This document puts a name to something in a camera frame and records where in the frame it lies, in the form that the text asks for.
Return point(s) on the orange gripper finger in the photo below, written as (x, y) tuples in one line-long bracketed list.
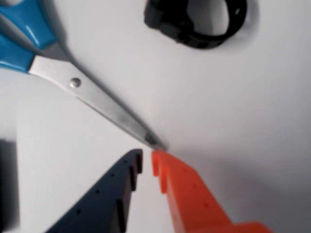
[(192, 201)]

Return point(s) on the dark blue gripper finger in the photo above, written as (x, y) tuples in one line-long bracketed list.
[(104, 199)]

